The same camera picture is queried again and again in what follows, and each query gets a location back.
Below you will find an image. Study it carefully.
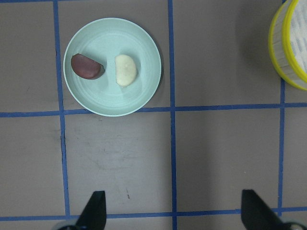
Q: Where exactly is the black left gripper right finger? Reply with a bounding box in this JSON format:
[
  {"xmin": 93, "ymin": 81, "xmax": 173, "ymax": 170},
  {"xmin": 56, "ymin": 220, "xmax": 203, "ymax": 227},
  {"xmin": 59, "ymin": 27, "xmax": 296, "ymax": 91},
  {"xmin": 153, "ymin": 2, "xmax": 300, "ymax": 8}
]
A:
[{"xmin": 241, "ymin": 189, "xmax": 287, "ymax": 230}]

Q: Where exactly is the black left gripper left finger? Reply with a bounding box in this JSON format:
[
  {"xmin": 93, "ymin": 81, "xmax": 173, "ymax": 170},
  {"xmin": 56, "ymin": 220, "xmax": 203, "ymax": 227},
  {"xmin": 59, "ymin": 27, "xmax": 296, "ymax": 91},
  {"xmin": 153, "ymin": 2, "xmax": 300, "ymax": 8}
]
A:
[{"xmin": 76, "ymin": 191, "xmax": 106, "ymax": 230}]

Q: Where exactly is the brown half-moon bun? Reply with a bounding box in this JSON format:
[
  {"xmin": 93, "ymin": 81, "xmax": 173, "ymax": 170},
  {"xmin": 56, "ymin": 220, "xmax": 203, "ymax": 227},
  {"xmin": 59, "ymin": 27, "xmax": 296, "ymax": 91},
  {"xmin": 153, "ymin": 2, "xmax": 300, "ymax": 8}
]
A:
[{"xmin": 71, "ymin": 54, "xmax": 105, "ymax": 80}]

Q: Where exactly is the yellow-rimmed bamboo steamer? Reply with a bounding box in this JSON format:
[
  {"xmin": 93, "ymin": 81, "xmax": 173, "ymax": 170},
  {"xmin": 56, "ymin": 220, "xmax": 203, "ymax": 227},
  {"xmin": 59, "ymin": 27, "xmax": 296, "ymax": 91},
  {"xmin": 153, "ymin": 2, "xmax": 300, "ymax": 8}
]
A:
[
  {"xmin": 282, "ymin": 0, "xmax": 307, "ymax": 90},
  {"xmin": 268, "ymin": 0, "xmax": 289, "ymax": 81}
]

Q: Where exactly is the white half-moon bun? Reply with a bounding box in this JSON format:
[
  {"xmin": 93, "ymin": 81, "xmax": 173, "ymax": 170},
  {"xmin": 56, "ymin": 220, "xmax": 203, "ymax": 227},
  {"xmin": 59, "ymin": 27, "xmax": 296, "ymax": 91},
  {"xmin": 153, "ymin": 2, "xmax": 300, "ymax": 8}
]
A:
[{"xmin": 115, "ymin": 54, "xmax": 137, "ymax": 87}]

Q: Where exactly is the light green round plate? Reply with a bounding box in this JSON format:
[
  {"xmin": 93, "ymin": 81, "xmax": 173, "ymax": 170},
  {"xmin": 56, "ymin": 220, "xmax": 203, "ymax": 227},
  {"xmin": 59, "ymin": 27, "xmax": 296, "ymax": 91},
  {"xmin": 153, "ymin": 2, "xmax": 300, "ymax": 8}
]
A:
[{"xmin": 63, "ymin": 18, "xmax": 162, "ymax": 116}]

